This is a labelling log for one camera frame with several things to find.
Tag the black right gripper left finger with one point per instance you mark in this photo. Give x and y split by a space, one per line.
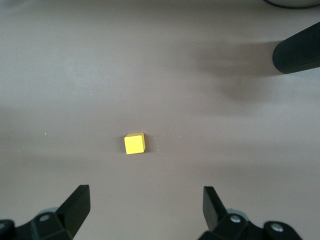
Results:
70 212

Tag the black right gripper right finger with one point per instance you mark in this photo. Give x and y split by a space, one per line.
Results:
215 210

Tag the yellow cube block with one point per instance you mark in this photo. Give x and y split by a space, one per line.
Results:
134 145

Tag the black ribbed cylinder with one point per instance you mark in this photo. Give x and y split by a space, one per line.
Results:
300 52

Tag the grey round object dark rim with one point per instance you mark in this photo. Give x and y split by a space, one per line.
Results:
292 3

